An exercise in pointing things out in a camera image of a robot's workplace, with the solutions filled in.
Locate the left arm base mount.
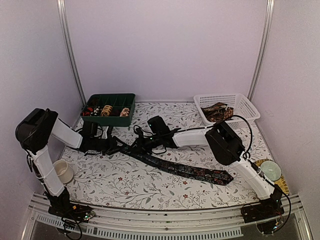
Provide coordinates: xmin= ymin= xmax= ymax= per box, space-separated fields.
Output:
xmin=48 ymin=203 xmax=96 ymax=234

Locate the green divided organizer box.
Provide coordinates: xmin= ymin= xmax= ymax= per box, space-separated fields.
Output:
xmin=80 ymin=93 xmax=136 ymax=127

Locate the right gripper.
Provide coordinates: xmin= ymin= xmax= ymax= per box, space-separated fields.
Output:
xmin=128 ymin=133 xmax=162 ymax=155

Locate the yellow striped rolled tie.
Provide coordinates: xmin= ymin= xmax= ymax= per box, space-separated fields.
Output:
xmin=100 ymin=105 xmax=113 ymax=117

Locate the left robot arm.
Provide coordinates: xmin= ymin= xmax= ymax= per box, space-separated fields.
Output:
xmin=15 ymin=108 xmax=119 ymax=217

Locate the brown patterned necktie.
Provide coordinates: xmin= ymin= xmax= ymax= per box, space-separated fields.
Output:
xmin=200 ymin=102 xmax=234 ymax=122

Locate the pale green bowl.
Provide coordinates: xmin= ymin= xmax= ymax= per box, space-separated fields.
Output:
xmin=260 ymin=160 xmax=282 ymax=182

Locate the red black rolled tie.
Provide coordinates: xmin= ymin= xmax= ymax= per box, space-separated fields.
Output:
xmin=81 ymin=107 xmax=95 ymax=116

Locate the front aluminium rail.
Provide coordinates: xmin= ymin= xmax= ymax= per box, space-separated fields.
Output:
xmin=22 ymin=193 xmax=313 ymax=240

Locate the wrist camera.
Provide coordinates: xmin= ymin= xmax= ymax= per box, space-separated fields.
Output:
xmin=101 ymin=126 xmax=114 ymax=139
xmin=133 ymin=125 xmax=149 ymax=141

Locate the dark maroon rolled tie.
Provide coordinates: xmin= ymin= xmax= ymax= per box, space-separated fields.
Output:
xmin=109 ymin=106 xmax=122 ymax=117

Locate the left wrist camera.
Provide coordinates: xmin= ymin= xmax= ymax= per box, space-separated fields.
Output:
xmin=101 ymin=126 xmax=114 ymax=139

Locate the cream ceramic mug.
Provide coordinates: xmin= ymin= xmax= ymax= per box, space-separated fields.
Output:
xmin=53 ymin=159 xmax=75 ymax=185

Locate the dark floral necktie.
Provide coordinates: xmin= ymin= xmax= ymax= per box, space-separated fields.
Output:
xmin=113 ymin=136 xmax=234 ymax=186

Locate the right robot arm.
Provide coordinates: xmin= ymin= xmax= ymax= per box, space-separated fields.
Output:
xmin=130 ymin=116 xmax=286 ymax=218

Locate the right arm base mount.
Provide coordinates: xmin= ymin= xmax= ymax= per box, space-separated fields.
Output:
xmin=240 ymin=198 xmax=285 ymax=235

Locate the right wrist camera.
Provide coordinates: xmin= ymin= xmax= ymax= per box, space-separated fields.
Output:
xmin=133 ymin=125 xmax=149 ymax=141

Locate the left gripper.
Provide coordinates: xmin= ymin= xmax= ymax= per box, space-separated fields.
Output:
xmin=91 ymin=134 xmax=128 ymax=156

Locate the woven bamboo tray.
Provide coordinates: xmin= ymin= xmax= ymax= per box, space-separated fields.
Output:
xmin=254 ymin=158 xmax=290 ymax=195

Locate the white dotted black rolled tie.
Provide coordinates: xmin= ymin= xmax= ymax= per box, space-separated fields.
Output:
xmin=91 ymin=107 xmax=102 ymax=116

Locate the white plastic basket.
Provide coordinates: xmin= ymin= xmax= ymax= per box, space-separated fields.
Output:
xmin=193 ymin=93 xmax=261 ymax=129

